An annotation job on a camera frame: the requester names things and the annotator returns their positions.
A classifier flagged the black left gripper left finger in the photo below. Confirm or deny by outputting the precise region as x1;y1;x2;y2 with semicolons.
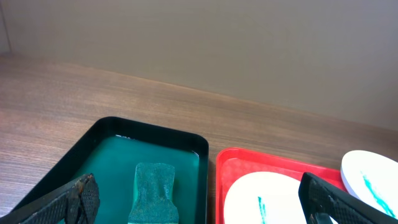
1;174;100;224

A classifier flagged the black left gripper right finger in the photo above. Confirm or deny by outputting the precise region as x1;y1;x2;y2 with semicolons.
298;172;397;224

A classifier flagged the white plate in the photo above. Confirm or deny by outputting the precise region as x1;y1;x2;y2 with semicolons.
340;150;397;218
223;172;307;224

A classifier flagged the green scrubbing sponge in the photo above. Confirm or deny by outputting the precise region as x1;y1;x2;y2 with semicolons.
127;162;179;224

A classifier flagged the black tray with green water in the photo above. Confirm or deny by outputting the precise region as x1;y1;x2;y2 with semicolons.
16;117;209;224

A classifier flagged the red plastic tray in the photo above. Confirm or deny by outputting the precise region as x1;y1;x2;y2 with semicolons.
215;147;346;224

